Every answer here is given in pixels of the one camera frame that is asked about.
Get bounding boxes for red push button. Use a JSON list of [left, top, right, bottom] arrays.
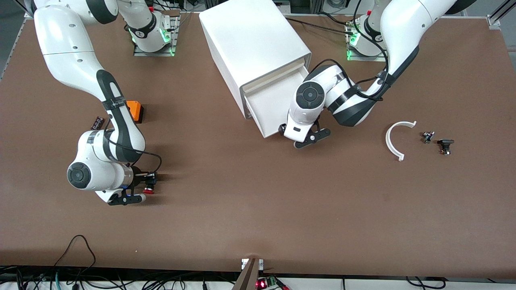
[[143, 172, 158, 195]]

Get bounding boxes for white plastic drawer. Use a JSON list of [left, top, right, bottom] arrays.
[[241, 58, 306, 93], [243, 66, 312, 139]]

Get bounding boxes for white drawer cabinet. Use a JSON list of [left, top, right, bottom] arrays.
[[199, 0, 313, 120]]

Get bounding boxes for orange box with hole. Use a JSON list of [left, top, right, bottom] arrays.
[[125, 101, 144, 124]]

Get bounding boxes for circuit board with red light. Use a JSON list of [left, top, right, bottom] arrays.
[[256, 275, 279, 290]]

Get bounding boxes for white curved plastic arc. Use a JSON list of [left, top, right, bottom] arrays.
[[385, 120, 418, 162]]

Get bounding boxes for small black knob part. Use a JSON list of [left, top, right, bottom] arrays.
[[437, 139, 456, 156]]

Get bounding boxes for black looped cable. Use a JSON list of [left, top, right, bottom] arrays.
[[54, 234, 97, 278]]

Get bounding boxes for brown camera mount post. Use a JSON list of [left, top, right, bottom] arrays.
[[231, 258, 265, 290]]

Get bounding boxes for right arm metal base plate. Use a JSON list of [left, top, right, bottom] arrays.
[[133, 15, 180, 57]]

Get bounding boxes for aluminium frame profile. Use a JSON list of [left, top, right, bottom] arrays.
[[16, 0, 40, 19], [485, 0, 516, 28]]

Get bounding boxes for black cable on table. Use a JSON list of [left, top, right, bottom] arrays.
[[283, 12, 359, 33]]

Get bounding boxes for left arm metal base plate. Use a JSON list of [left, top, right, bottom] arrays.
[[346, 20, 390, 62]]

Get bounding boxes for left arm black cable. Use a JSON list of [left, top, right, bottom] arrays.
[[314, 0, 390, 101]]

